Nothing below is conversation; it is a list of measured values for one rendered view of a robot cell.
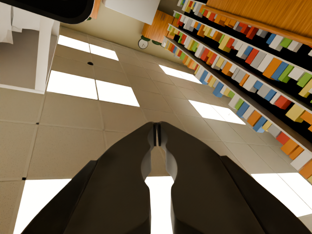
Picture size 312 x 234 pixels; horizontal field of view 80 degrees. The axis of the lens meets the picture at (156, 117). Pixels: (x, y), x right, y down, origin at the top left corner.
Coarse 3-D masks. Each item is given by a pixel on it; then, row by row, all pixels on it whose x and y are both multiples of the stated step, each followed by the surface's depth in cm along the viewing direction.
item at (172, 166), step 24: (168, 144) 10; (192, 144) 10; (168, 168) 10; (192, 168) 8; (216, 168) 8; (192, 192) 7; (216, 192) 7; (192, 216) 6; (216, 216) 6; (240, 216) 6
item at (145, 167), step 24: (120, 144) 10; (144, 144) 10; (96, 168) 8; (120, 168) 8; (144, 168) 9; (96, 192) 7; (120, 192) 7; (144, 192) 7; (72, 216) 6; (96, 216) 6; (120, 216) 6; (144, 216) 6
